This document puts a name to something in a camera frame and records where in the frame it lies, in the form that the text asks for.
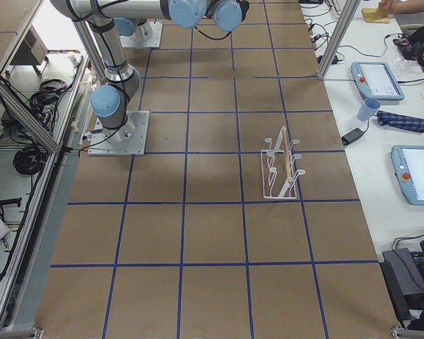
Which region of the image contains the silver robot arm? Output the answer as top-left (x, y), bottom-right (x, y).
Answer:
top-left (114, 17), bottom-right (153, 41)
top-left (52, 1), bottom-right (249, 143)

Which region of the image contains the blue cup on desk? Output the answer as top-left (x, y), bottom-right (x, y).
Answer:
top-left (357, 97), bottom-right (381, 121)

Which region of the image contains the black power adapter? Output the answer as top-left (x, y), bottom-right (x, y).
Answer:
top-left (341, 128), bottom-right (365, 146)

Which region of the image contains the blue plaid folded umbrella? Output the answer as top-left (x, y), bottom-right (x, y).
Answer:
top-left (376, 111), bottom-right (424, 133)

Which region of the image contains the far teach pendant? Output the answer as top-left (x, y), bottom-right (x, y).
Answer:
top-left (351, 62), bottom-right (405, 101)

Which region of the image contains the teach pendant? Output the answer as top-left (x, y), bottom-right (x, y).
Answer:
top-left (391, 145), bottom-right (424, 206)
top-left (351, 62), bottom-right (405, 101)

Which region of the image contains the near teach pendant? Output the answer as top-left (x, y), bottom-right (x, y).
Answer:
top-left (391, 145), bottom-right (424, 206)

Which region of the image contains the white wire cup rack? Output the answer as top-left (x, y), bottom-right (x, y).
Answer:
top-left (260, 126), bottom-right (306, 201)

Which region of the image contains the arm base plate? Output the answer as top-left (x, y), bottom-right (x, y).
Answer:
top-left (119, 21), bottom-right (163, 49)
top-left (88, 111), bottom-right (150, 156)

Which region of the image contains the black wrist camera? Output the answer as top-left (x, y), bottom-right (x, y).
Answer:
top-left (237, 0), bottom-right (249, 22)

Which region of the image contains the aluminium frame post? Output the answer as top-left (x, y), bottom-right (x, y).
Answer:
top-left (317, 0), bottom-right (360, 80)

